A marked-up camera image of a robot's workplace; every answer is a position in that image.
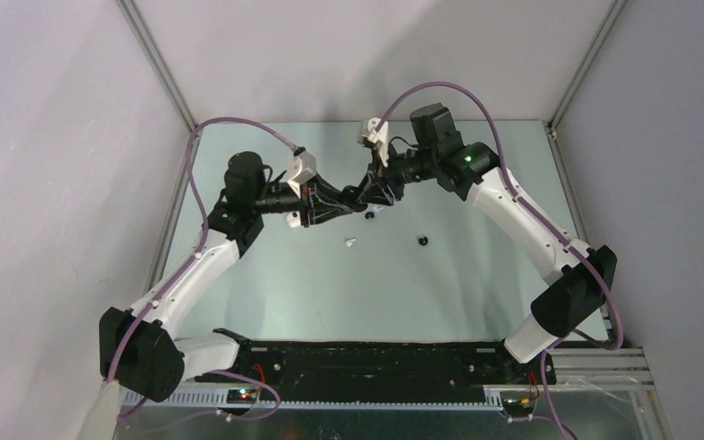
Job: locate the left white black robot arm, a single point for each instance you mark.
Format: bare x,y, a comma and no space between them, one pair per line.
139,346

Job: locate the aluminium frame rail front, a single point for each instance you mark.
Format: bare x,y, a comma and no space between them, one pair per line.
595,367

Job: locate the left controller circuit board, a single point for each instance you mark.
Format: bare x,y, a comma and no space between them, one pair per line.
241,397

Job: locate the white earbud charging case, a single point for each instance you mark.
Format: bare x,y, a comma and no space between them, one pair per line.
294,219

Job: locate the right controller circuit board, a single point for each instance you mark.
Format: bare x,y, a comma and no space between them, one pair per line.
518,409

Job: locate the black earbud charging case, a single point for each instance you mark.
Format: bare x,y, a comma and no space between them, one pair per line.
350,199

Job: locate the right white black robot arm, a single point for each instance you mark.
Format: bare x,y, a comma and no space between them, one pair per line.
577,276

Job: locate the grey slotted cable duct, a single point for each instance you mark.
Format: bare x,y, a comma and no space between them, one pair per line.
214,398

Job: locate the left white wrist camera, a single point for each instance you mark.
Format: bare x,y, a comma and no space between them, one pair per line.
301,169

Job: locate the controller circuit board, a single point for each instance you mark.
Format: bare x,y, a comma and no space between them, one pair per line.
241,397
518,409

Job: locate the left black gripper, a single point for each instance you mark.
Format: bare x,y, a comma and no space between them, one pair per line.
320,210

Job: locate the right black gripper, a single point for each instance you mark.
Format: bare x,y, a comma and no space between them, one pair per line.
388,176

